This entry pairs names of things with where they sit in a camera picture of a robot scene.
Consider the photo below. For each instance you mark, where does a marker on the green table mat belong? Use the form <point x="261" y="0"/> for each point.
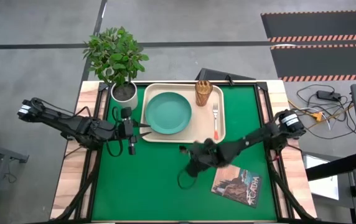
<point x="153" y="193"/>

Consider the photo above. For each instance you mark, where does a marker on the black crossbeam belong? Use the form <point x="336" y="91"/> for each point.
<point x="333" y="168"/>

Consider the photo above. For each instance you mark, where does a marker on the amber faceted plastic cup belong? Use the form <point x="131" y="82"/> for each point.
<point x="203" y="93"/>

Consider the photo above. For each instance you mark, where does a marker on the beige plastic tray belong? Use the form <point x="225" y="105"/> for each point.
<point x="203" y="124"/>

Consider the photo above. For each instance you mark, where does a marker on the black mat with hazard stripes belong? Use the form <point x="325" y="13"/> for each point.
<point x="321" y="60"/>
<point x="318" y="25"/>

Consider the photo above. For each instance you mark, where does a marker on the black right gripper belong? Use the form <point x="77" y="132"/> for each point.
<point x="209" y="157"/>

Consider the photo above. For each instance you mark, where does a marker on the black power adapter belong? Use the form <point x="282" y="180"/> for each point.
<point x="328" y="95"/>

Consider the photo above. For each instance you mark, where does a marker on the Acadia picture book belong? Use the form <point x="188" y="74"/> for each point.
<point x="238" y="186"/>

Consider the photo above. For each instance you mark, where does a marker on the black panel behind table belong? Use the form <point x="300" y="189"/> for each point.
<point x="215" y="75"/>

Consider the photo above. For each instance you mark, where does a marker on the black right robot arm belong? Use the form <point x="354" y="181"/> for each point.
<point x="259" y="137"/>

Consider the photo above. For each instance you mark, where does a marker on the teal round plate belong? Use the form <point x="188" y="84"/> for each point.
<point x="168" y="113"/>

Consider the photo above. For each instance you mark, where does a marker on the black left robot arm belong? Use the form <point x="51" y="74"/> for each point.
<point x="72" y="124"/>

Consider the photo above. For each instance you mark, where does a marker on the white floor panel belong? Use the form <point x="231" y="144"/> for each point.
<point x="322" y="186"/>

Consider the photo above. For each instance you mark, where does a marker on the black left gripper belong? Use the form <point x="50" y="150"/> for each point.
<point x="127" y="130"/>

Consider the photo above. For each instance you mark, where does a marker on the green leafy plant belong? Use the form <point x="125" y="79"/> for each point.
<point x="115" y="57"/>

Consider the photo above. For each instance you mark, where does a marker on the white ribbed plant pot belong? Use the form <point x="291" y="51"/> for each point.
<point x="129" y="104"/>

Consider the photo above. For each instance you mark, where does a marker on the black table frame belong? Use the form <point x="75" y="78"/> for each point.
<point x="262" y="86"/>

